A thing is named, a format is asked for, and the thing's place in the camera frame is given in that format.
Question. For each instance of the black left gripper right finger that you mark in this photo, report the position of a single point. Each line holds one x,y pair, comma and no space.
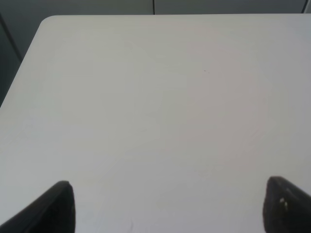
286,207

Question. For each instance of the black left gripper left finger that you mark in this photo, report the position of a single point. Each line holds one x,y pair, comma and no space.
52,212

